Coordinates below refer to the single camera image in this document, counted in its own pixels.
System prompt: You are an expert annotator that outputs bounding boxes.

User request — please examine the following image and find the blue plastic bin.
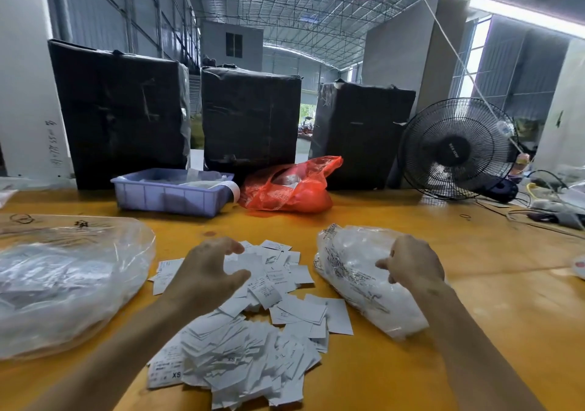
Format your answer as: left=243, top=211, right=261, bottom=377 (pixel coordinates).
left=110, top=167, right=241, bottom=218

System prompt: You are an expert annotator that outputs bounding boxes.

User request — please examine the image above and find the person's right hand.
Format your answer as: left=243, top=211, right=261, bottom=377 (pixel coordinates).
left=375, top=234, right=447, bottom=298

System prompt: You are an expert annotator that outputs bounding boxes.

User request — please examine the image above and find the red plastic bag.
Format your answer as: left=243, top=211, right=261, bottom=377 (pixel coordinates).
left=239, top=156, right=345, bottom=214

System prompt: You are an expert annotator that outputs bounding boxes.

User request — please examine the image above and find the bundle of cables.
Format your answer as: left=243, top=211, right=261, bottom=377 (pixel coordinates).
left=473, top=170, right=585, bottom=243

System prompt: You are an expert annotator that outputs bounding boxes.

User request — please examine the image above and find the large clear bag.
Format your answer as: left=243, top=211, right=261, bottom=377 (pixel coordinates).
left=0, top=214, right=157, bottom=362

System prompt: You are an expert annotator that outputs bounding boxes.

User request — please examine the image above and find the white pillar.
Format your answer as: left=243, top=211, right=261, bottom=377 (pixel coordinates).
left=0, top=0, right=74, bottom=183

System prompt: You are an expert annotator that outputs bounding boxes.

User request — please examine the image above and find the person's left forearm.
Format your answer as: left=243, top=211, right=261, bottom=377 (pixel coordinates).
left=27, top=296, right=197, bottom=411

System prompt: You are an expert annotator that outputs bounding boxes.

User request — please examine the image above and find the person's left hand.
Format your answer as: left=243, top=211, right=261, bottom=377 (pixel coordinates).
left=163, top=234, right=252, bottom=316

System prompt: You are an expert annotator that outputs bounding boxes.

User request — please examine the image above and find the pile of white labels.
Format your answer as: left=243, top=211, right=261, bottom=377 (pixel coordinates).
left=146, top=239, right=355, bottom=410

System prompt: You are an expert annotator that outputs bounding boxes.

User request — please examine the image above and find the person's right forearm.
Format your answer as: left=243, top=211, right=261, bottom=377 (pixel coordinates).
left=416, top=280, right=546, bottom=411

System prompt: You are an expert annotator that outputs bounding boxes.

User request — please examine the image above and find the black table fan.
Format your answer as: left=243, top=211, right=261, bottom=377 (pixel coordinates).
left=399, top=97, right=520, bottom=203

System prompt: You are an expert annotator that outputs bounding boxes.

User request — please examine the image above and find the grey cabin with window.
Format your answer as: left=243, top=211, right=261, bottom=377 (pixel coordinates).
left=201, top=20, right=264, bottom=72

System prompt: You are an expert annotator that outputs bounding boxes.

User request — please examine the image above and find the large black wrapped bale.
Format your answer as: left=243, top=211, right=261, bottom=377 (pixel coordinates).
left=201, top=65, right=303, bottom=177
left=310, top=81, right=417, bottom=190
left=48, top=39, right=192, bottom=192

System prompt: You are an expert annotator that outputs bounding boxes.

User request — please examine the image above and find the clear plastic bag black print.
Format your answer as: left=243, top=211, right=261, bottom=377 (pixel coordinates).
left=314, top=223, right=431, bottom=340

